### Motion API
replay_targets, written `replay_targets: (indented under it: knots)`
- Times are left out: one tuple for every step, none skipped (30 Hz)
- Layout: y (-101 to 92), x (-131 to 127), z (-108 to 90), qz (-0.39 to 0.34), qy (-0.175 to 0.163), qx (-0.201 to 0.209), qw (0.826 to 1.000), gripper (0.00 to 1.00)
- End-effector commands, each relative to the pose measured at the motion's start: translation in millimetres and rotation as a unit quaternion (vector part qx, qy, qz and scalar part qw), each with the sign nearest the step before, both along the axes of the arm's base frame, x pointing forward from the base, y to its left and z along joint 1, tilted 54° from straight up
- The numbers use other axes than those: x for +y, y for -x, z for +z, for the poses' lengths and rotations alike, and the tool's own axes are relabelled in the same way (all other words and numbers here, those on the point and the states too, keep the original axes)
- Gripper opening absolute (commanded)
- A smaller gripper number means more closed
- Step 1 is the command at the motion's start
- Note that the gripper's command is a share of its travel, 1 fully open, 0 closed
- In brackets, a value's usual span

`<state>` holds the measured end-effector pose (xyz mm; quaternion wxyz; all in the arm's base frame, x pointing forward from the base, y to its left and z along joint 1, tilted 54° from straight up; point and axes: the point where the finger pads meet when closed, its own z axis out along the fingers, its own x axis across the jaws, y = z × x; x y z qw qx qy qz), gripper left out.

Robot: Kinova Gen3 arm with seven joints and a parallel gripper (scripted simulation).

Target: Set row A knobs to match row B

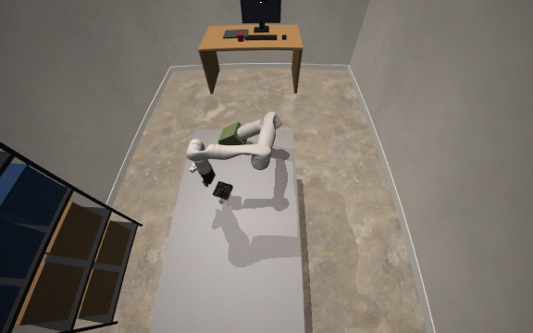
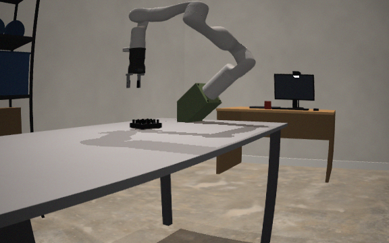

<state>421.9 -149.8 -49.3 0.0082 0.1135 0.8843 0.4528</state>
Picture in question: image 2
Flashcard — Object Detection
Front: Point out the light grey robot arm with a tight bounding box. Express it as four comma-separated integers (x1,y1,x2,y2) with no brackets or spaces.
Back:
129,1,256,100

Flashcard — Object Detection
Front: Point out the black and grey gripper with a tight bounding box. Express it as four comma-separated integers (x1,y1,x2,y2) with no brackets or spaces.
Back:
123,38,146,88

